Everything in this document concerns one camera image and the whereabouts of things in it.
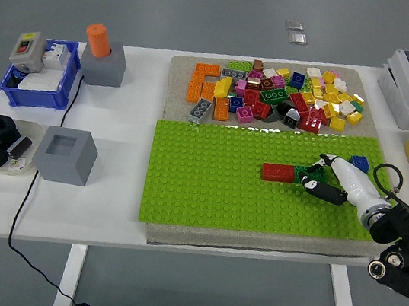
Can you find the grey-brown mat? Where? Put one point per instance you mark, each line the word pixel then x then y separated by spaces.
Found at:
pixel 178 80

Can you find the grey block with round socket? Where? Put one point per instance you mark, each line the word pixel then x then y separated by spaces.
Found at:
pixel 103 70

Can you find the yellow sloped toy brick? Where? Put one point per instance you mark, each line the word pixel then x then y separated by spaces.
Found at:
pixel 223 88

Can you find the grey push-button switch box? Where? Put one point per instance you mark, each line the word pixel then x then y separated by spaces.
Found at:
pixel 27 49

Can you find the black part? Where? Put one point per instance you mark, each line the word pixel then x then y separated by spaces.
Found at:
pixel 14 79

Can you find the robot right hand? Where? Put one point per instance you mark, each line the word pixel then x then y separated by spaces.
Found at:
pixel 354 181

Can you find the blue toy brick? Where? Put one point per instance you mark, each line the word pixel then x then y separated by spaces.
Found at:
pixel 359 161
pixel 297 80
pixel 236 104

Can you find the blue plastic bin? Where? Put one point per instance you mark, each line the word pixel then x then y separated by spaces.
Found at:
pixel 35 99

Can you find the white wall switch panel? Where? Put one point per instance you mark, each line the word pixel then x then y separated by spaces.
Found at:
pixel 39 83

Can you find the grey toy brick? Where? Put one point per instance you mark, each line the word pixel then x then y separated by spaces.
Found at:
pixel 200 111
pixel 234 74

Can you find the metal floor socket plate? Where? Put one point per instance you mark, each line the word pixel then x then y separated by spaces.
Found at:
pixel 297 38
pixel 294 25

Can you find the beige tray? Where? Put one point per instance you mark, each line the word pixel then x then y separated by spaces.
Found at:
pixel 36 131

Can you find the lime green toy brick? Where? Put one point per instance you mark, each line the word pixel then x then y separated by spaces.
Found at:
pixel 240 65

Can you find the large black nut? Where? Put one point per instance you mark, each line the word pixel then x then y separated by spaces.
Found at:
pixel 0 130

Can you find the black and white toy brick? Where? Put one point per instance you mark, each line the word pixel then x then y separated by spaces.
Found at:
pixel 293 119

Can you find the brown toy brick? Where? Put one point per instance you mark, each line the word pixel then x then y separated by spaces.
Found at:
pixel 266 84
pixel 259 65

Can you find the large red toy brick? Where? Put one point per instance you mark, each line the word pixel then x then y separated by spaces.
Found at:
pixel 311 121

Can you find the grey block with square recess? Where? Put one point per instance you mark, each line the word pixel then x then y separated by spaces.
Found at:
pixel 60 166

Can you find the dark green toy brick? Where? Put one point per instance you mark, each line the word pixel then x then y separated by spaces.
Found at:
pixel 299 171
pixel 274 95

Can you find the green studded baseplate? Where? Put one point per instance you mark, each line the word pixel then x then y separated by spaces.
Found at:
pixel 215 185

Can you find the white circuit breaker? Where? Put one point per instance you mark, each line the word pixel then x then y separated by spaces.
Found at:
pixel 54 55

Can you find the orange toy brick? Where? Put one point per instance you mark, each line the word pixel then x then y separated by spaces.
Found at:
pixel 195 88
pixel 221 109
pixel 208 91
pixel 207 68

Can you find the pink toy brick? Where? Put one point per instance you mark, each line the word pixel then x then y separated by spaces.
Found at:
pixel 241 87

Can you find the magenta toy brick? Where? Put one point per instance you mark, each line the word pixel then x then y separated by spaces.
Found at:
pixel 278 81
pixel 244 114
pixel 255 75

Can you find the orange cylinder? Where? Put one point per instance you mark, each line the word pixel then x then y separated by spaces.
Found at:
pixel 99 39

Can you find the white warning label card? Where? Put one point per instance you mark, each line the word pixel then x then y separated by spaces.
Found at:
pixel 15 166

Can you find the white table leg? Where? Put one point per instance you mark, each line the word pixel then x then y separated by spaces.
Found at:
pixel 70 275
pixel 343 304

